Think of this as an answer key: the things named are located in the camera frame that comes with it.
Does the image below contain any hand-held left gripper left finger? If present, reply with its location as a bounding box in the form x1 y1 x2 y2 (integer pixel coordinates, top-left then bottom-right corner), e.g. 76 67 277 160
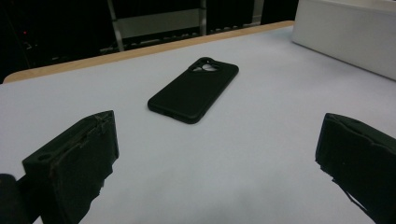
21 109 120 224

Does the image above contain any long white plastic container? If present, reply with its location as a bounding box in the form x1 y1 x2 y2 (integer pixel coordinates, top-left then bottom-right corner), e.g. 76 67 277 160
291 0 396 82

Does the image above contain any white board sheet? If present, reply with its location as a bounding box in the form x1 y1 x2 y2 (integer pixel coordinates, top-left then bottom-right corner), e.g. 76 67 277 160
0 25 396 224

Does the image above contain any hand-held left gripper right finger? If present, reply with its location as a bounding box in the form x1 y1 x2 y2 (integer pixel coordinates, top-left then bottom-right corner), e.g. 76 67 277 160
315 112 396 224

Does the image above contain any black phone case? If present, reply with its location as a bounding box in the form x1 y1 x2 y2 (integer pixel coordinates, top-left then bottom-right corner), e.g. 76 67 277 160
147 56 240 125

